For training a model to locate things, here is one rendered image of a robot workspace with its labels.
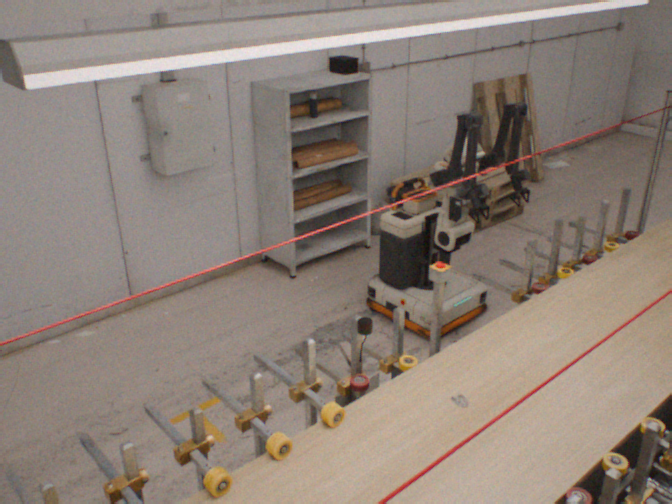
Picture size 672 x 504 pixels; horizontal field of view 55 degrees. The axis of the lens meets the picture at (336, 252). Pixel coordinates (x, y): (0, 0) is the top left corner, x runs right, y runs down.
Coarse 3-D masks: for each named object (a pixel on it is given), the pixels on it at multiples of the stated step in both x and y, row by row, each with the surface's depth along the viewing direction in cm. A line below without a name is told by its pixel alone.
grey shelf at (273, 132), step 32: (256, 96) 502; (288, 96) 476; (320, 96) 552; (352, 96) 550; (256, 128) 515; (288, 128) 486; (320, 128) 564; (352, 128) 562; (256, 160) 528; (288, 160) 496; (352, 160) 541; (288, 192) 507; (352, 192) 575; (288, 224) 520; (320, 224) 602; (352, 224) 601; (288, 256) 534
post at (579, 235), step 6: (582, 216) 368; (582, 222) 368; (582, 228) 370; (576, 234) 373; (582, 234) 372; (576, 240) 374; (582, 240) 374; (576, 246) 376; (576, 252) 377; (576, 258) 378
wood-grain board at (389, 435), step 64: (640, 256) 370; (512, 320) 309; (576, 320) 309; (640, 320) 309; (384, 384) 266; (448, 384) 265; (512, 384) 265; (576, 384) 265; (640, 384) 265; (320, 448) 233; (384, 448) 232; (448, 448) 232; (512, 448) 232; (576, 448) 232
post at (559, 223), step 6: (558, 222) 351; (558, 228) 352; (558, 234) 353; (552, 240) 357; (558, 240) 355; (552, 246) 358; (558, 246) 357; (552, 252) 359; (558, 252) 359; (552, 258) 361; (558, 258) 361; (552, 264) 362; (552, 270) 363
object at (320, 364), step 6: (300, 348) 296; (300, 354) 295; (318, 360) 288; (318, 366) 286; (324, 366) 284; (324, 372) 284; (330, 372) 280; (336, 372) 280; (336, 378) 278; (342, 378) 276; (360, 396) 268
